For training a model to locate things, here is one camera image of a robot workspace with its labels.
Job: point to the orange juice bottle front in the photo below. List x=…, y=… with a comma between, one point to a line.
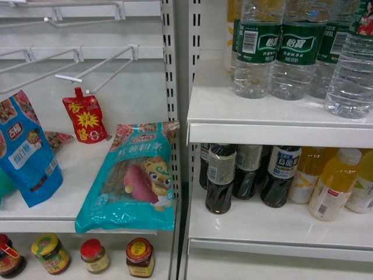
x=335, y=184

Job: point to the blue sugar bag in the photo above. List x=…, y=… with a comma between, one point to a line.
x=26, y=156

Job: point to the small red lid jar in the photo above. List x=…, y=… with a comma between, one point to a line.
x=95, y=257

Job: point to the yellow lid sauce jar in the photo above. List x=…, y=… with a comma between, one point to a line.
x=51, y=253

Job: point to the dark tea bottle Suntory label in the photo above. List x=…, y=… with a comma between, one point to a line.
x=281, y=169

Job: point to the dark tea bottle front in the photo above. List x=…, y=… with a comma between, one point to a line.
x=220, y=177

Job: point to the orange juice bottle back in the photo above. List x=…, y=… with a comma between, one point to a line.
x=309, y=169

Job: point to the teal sweet potato noodle bag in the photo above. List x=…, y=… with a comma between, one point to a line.
x=134, y=187

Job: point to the dark tea bottle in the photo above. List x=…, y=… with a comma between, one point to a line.
x=248, y=161
x=220, y=177

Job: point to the clear water bottle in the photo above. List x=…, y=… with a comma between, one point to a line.
x=350, y=91

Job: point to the large water bottle left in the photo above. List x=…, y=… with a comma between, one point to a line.
x=258, y=42

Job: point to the white shelf board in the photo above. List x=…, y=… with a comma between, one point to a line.
x=217, y=115

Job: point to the dark tea bottle middle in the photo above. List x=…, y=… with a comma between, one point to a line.
x=248, y=161

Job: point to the red lid sauce jar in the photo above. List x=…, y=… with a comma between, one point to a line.
x=12, y=262

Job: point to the red sauce pouch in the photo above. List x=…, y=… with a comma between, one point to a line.
x=86, y=117

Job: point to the large water bottle right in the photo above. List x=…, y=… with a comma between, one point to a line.
x=333, y=39

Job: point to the large water bottle middle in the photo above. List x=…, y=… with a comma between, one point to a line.
x=301, y=35

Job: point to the white perforated shelf upright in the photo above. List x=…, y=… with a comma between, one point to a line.
x=168, y=16

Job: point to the orange juice bottle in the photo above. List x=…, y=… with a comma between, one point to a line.
x=309, y=169
x=335, y=184

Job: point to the large water bottle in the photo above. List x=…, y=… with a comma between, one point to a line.
x=333, y=39
x=258, y=42
x=301, y=35

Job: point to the chili sauce jar orange label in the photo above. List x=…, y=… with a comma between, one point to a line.
x=139, y=258

